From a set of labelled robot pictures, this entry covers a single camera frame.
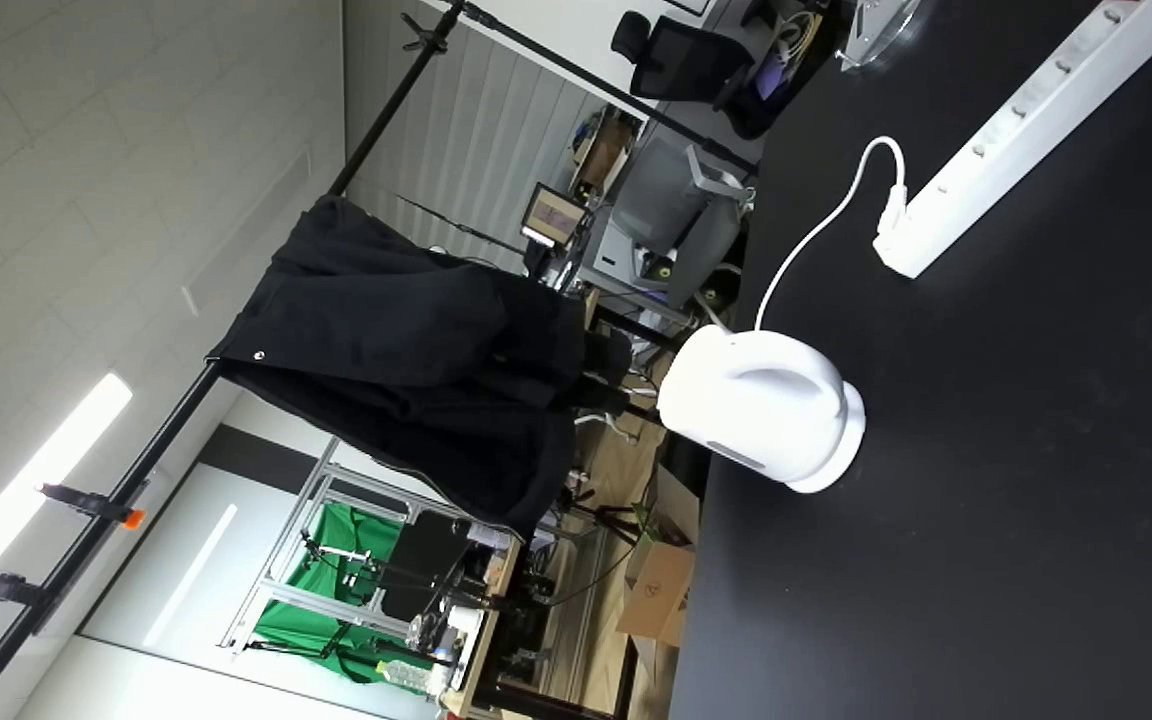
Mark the white power strip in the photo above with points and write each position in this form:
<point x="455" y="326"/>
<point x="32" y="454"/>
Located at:
<point x="1000" y="160"/>

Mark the black backdrop cloth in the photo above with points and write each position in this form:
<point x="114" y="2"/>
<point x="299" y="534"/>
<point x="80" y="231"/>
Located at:
<point x="401" y="344"/>

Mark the white rounded plastic housing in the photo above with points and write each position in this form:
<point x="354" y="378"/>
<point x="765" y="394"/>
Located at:
<point x="763" y="401"/>

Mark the grey machine cabinet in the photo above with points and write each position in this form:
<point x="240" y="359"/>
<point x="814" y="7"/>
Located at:
<point x="660" y="184"/>

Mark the brown cardboard box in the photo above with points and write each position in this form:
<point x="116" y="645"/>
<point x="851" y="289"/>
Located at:
<point x="658" y="594"/>

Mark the green cloth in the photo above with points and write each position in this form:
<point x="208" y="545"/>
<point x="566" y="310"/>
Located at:
<point x="351" y="534"/>

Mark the black crossbar pole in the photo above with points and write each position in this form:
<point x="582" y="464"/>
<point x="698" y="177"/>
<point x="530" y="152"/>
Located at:
<point x="561" y="61"/>

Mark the black office chair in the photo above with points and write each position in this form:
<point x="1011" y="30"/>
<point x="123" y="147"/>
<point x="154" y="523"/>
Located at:
<point x="676" y="61"/>

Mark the clear plastic container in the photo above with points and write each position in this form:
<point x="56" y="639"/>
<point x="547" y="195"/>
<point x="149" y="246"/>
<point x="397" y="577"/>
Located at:
<point x="876" y="34"/>

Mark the black clamp with orange tip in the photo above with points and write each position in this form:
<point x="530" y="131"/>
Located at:
<point x="94" y="504"/>

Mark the long ceiling light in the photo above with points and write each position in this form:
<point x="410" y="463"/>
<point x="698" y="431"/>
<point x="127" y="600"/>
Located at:
<point x="56" y="454"/>

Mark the white corrugated wall panel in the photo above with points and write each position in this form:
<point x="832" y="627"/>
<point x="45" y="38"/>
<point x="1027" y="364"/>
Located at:
<point x="499" y="134"/>

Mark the aluminium frame rack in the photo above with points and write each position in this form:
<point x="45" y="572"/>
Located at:
<point x="321" y="470"/>

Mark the long black frame pole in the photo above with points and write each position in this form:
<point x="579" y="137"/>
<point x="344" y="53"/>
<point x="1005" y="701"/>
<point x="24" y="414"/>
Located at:
<point x="162" y="435"/>

